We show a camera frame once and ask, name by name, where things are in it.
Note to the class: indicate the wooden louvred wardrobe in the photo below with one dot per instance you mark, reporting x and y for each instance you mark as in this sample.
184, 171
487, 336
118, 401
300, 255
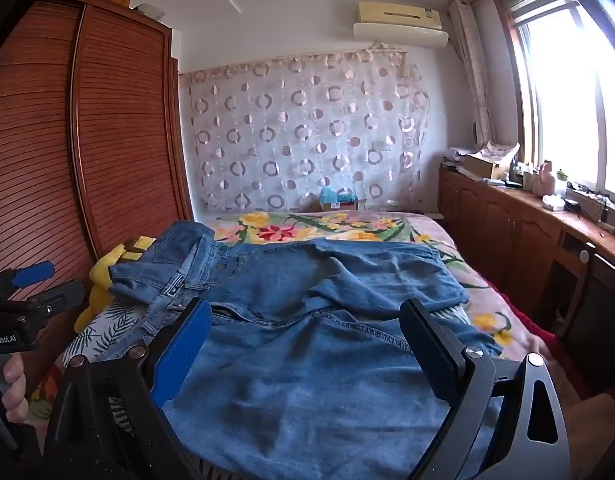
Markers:
122, 135

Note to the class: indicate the window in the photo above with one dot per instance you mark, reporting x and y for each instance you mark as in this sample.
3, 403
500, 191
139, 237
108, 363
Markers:
562, 110

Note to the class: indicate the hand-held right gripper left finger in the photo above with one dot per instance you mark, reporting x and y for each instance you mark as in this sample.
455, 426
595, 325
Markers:
185, 355

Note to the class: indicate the circle patterned wall curtain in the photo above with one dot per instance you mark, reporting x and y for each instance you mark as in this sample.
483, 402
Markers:
297, 135

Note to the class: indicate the pink bottle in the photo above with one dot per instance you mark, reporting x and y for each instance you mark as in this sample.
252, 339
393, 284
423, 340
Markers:
546, 177

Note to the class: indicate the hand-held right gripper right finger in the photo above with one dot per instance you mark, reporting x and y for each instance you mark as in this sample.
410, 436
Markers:
422, 340

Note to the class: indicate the person's left hand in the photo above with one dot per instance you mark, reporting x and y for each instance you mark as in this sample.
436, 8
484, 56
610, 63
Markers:
15, 390

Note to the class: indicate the yellow plush toy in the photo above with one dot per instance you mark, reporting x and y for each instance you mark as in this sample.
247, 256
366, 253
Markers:
100, 275

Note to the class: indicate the red cloth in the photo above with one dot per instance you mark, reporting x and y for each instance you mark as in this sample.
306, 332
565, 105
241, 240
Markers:
552, 345

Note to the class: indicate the blue denim pants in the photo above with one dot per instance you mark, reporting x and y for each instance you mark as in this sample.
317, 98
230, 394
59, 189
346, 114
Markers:
312, 360

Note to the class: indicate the floral blanket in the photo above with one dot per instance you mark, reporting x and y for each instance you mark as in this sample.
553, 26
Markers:
287, 230

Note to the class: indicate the wooden side cabinet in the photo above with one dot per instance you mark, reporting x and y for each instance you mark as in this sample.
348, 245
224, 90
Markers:
492, 220

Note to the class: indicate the white box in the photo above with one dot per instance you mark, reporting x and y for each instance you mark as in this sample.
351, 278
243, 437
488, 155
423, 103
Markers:
148, 10

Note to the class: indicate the newspaper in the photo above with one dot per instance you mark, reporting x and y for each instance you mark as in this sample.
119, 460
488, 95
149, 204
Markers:
500, 151

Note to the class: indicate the wooden chair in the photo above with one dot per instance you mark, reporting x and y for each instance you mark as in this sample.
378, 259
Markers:
585, 266

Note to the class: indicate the wall air conditioner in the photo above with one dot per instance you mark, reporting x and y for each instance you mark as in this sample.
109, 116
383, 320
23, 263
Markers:
397, 32

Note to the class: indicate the patterned window curtain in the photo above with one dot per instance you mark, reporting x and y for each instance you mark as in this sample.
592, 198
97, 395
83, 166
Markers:
472, 60

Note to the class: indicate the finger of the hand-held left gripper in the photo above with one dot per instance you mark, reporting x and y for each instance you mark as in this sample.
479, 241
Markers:
32, 273
57, 300

